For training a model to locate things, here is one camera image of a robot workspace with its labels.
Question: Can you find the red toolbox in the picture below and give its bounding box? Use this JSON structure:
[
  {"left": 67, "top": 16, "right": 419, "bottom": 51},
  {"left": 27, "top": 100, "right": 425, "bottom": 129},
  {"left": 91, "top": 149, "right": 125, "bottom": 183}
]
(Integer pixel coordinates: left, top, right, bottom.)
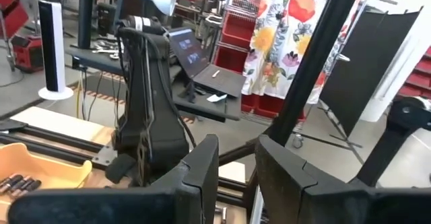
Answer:
[{"left": 11, "top": 35, "right": 44, "bottom": 73}]

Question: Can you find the metal light stand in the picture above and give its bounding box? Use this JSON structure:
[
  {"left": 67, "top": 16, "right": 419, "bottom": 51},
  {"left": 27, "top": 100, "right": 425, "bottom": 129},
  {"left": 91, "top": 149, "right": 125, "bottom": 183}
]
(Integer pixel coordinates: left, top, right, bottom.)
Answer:
[{"left": 296, "top": 99, "right": 364, "bottom": 164}]

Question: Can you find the black jointed stand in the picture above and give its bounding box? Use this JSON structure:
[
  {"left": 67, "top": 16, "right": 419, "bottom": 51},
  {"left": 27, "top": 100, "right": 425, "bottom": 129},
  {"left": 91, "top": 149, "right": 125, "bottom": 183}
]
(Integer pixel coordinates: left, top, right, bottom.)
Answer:
[{"left": 350, "top": 96, "right": 431, "bottom": 188}]

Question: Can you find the grey metal bracket plate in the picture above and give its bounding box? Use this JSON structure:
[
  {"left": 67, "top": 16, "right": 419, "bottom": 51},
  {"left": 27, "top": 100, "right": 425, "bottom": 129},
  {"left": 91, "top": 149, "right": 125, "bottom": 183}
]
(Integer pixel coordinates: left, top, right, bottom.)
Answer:
[{"left": 91, "top": 145, "right": 119, "bottom": 167}]

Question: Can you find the yellow black hazard tape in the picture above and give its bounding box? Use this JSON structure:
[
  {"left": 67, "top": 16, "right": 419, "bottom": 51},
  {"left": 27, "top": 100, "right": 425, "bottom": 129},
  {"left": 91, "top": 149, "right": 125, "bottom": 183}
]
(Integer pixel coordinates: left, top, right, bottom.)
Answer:
[{"left": 67, "top": 71, "right": 129, "bottom": 106}]

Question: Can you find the black laptop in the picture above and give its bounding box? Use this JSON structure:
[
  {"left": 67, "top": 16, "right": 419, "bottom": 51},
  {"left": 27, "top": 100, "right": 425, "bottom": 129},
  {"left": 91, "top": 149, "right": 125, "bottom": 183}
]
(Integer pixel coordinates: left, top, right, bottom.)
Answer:
[{"left": 168, "top": 27, "right": 246, "bottom": 99}]

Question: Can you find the yellow plastic bin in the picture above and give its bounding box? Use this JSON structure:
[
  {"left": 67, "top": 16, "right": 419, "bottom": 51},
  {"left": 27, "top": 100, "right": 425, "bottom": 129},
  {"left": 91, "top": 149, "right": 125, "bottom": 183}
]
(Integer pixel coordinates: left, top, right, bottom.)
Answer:
[{"left": 0, "top": 142, "right": 94, "bottom": 218}]

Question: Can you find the floral fabric curtain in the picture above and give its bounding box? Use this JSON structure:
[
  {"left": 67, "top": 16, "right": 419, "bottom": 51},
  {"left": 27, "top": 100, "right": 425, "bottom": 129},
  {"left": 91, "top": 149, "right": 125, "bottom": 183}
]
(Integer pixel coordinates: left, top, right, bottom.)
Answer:
[{"left": 240, "top": 0, "right": 361, "bottom": 106}]

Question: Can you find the black side table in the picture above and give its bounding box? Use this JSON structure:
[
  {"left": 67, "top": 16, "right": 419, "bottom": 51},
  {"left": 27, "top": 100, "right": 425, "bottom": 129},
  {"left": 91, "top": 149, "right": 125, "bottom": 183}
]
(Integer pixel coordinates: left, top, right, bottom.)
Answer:
[{"left": 65, "top": 45, "right": 242, "bottom": 122}]

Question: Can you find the metal wire basket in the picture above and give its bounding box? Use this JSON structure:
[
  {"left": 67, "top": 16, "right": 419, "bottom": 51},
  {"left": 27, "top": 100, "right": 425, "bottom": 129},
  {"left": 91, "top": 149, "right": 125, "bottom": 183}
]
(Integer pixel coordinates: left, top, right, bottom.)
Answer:
[{"left": 225, "top": 0, "right": 257, "bottom": 16}]

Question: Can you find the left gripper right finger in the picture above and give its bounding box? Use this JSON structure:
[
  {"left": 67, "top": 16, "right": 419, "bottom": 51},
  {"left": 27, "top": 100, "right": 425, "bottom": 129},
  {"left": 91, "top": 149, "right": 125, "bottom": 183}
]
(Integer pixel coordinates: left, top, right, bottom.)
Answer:
[{"left": 255, "top": 135, "right": 368, "bottom": 224}]

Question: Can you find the black lamp pole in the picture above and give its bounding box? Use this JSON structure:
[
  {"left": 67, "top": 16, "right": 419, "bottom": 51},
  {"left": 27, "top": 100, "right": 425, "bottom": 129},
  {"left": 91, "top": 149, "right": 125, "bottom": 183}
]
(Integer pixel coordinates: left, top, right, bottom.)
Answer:
[{"left": 77, "top": 0, "right": 96, "bottom": 50}]

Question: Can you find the white paper slip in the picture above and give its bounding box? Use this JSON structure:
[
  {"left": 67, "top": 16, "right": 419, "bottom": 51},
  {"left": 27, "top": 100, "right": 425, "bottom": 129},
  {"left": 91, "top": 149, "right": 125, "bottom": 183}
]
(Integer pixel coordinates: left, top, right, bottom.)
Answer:
[{"left": 205, "top": 94, "right": 228, "bottom": 103}]

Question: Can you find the silver AA battery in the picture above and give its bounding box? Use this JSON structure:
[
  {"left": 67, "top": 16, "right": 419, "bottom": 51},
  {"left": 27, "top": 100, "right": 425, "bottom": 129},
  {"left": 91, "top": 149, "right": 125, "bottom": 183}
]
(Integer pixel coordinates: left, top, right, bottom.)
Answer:
[{"left": 214, "top": 205, "right": 228, "bottom": 224}]

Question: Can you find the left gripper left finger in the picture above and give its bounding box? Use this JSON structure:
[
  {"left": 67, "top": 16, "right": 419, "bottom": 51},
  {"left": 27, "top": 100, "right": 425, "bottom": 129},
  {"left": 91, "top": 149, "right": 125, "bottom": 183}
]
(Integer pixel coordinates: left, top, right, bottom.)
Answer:
[{"left": 152, "top": 134, "right": 220, "bottom": 224}]

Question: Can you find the black AA battery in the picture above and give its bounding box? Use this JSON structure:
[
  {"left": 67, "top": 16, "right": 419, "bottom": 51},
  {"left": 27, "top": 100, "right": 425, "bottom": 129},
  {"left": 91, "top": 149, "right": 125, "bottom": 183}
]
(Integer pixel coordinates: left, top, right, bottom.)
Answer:
[
  {"left": 0, "top": 176, "right": 33, "bottom": 194},
  {"left": 13, "top": 179, "right": 43, "bottom": 198},
  {"left": 0, "top": 173, "right": 24, "bottom": 188}
]

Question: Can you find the yellow floor cable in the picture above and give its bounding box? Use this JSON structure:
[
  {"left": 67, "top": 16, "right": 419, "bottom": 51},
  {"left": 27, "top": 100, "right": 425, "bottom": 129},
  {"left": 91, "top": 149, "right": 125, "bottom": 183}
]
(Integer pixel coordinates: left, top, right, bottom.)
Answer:
[{"left": 75, "top": 79, "right": 84, "bottom": 119}]

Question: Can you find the black diagonal support pole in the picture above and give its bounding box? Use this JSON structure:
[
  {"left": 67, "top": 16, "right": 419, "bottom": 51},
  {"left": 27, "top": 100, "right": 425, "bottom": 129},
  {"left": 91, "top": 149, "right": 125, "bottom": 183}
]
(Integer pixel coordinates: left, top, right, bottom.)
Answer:
[{"left": 218, "top": 0, "right": 364, "bottom": 166}]

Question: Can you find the black photography panel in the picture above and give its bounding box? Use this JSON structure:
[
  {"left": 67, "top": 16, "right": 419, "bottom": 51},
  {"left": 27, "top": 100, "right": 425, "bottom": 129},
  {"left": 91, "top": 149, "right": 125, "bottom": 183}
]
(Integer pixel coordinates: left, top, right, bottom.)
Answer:
[{"left": 319, "top": 7, "right": 424, "bottom": 137}]

